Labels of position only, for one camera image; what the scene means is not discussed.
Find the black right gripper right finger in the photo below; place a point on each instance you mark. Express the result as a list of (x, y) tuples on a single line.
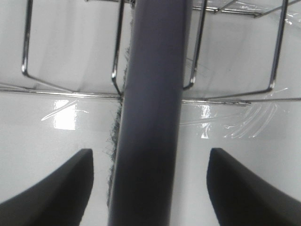
[(241, 198)]

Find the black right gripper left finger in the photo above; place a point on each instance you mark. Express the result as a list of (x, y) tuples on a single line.
[(60, 199)]

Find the purple hand brush black bristles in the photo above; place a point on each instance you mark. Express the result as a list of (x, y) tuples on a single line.
[(143, 178)]

